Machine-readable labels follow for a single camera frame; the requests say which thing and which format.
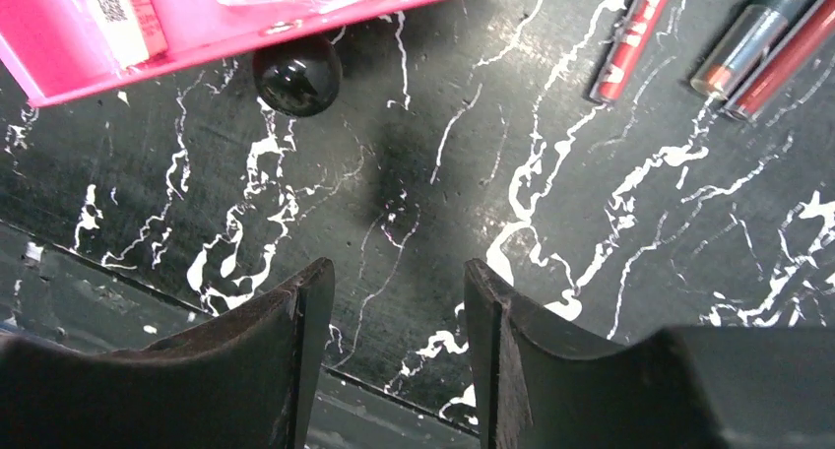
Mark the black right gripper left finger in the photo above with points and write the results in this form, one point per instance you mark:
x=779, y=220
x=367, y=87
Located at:
x=245, y=379

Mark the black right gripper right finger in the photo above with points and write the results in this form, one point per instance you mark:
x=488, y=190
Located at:
x=543, y=382

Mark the red lip gloss tube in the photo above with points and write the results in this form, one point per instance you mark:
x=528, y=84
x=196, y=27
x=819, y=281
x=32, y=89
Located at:
x=626, y=49

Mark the white pink makeup box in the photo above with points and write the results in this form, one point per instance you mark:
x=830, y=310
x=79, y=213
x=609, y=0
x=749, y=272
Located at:
x=131, y=30

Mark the pink drawer tray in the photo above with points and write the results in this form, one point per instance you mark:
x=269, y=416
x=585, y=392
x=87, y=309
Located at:
x=56, y=52

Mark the black drawer knob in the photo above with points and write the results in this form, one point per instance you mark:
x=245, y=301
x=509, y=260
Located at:
x=298, y=78

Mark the silver capped lipstick tube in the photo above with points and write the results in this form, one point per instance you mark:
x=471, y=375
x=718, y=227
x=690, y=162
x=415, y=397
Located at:
x=754, y=32

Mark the dark red lip gloss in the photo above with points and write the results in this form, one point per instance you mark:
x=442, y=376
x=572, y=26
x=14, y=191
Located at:
x=802, y=41

